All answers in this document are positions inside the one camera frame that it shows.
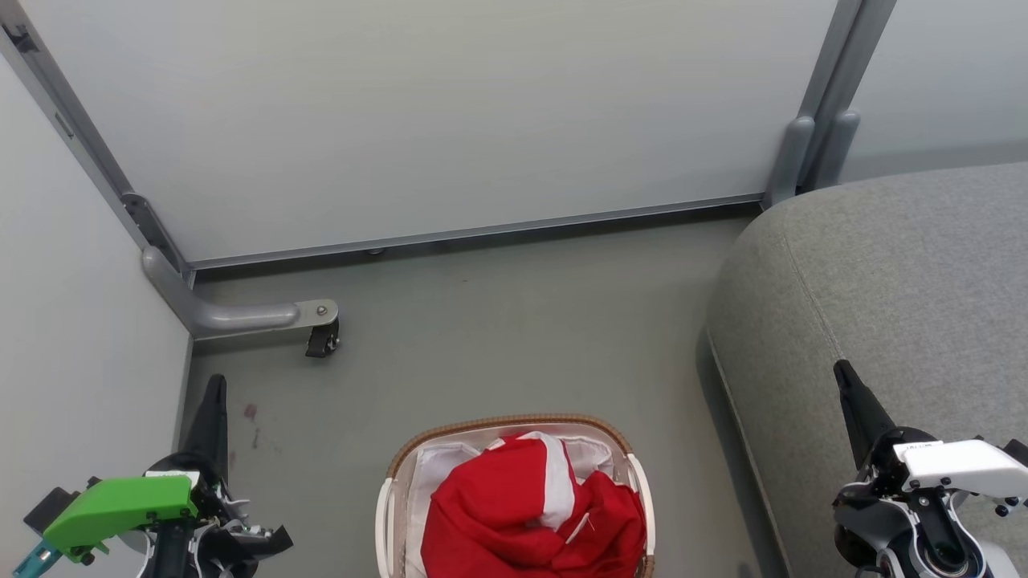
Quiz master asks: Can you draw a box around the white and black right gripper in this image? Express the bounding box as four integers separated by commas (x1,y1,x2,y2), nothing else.
833,359,1028,515

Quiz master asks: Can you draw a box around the grey double partition frame post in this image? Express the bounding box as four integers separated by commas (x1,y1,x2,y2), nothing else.
763,0,897,210

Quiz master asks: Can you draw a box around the grey partition foot bar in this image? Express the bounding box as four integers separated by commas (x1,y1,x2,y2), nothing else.
142,246,340,339

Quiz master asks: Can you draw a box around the grey fabric sofa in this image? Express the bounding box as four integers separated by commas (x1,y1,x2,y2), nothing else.
705,162,1028,578

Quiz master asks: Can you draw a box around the white cloth basket liner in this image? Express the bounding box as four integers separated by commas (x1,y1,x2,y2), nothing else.
404,424,637,578

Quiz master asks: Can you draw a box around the black caster wheel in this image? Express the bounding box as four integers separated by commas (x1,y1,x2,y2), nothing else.
304,319,341,359

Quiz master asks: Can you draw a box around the red garment with white band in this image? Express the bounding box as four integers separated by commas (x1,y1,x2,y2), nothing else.
420,431,647,578

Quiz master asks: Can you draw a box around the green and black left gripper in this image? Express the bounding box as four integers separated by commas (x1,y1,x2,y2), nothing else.
22,374,295,578

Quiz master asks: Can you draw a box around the white wicker-rimmed laundry basket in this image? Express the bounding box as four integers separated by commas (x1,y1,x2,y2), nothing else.
375,413,657,578

